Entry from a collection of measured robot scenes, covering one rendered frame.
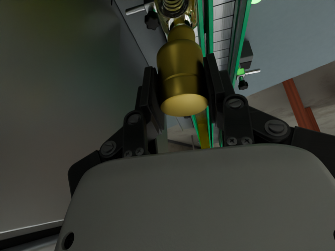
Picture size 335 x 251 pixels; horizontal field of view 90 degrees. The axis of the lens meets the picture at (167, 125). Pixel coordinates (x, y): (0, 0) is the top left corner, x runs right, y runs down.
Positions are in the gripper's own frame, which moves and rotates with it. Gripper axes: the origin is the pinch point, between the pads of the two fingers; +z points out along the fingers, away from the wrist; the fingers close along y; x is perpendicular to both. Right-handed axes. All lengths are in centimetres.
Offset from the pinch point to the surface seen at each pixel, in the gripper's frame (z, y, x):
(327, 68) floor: 172, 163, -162
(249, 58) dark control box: 51, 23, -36
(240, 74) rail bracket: 36.3, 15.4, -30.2
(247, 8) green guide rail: 30.8, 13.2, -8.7
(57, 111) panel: 1.6, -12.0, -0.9
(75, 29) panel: 12.2, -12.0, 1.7
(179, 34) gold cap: 11.6, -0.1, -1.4
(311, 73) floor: 173, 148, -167
